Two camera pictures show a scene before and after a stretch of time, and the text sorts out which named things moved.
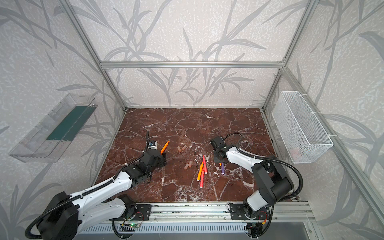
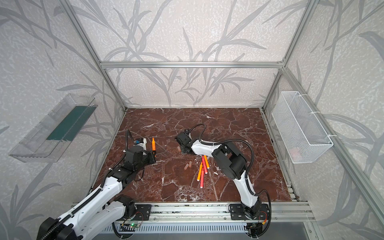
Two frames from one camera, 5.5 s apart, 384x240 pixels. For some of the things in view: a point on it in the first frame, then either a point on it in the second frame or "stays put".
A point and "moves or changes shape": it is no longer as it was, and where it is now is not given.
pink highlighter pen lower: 202,178 stays put
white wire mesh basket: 302,136 stays put
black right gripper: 218,158 to 181,139
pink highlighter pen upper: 205,165 stays put
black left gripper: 154,150 to 149,154
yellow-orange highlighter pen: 199,171 stays put
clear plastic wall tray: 47,142 stays put
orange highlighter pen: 164,147 moves or changes shape
